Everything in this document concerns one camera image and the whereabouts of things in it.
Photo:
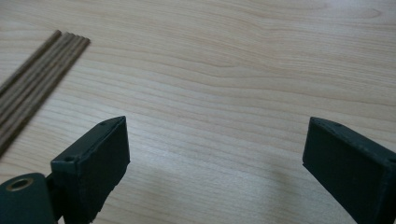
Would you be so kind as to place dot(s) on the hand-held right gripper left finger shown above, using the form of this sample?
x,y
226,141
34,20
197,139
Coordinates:
x,y
90,168

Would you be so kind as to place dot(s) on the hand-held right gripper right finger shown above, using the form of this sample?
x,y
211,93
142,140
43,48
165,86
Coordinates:
x,y
351,168

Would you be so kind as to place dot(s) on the row of brown chopsticks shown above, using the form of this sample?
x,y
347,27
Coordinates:
x,y
37,71

